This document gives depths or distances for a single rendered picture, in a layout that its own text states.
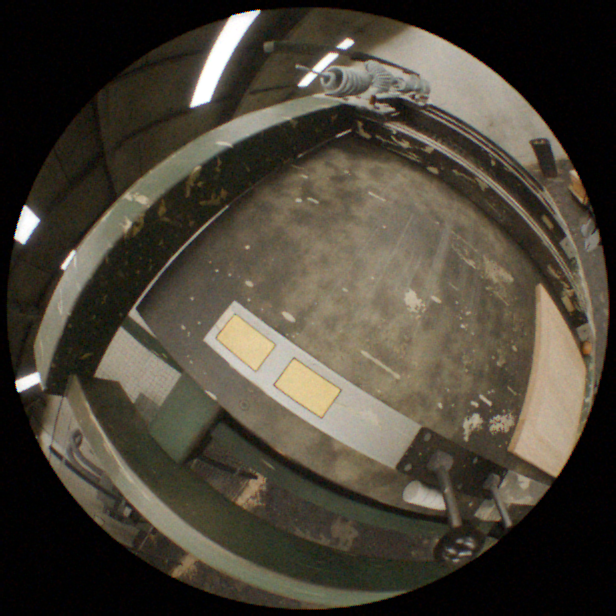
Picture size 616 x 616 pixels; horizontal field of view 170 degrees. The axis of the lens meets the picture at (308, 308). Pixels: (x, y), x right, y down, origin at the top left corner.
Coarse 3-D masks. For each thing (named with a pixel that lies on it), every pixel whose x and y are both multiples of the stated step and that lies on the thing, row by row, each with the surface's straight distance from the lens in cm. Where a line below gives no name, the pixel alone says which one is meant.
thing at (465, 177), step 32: (320, 96) 61; (352, 96) 67; (352, 128) 61; (384, 128) 57; (416, 160) 57; (448, 160) 55; (480, 192) 58; (512, 224) 61; (544, 256) 68; (576, 288) 83; (576, 320) 89
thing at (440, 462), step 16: (432, 464) 22; (448, 464) 23; (448, 480) 22; (448, 496) 20; (448, 512) 20; (464, 528) 18; (480, 528) 18; (448, 544) 17; (464, 544) 17; (480, 544) 18; (448, 560) 18; (464, 560) 18
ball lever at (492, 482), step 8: (488, 480) 32; (496, 480) 33; (488, 488) 33; (496, 488) 32; (496, 496) 31; (496, 504) 31; (504, 504) 31; (504, 512) 30; (504, 520) 30; (512, 528) 29
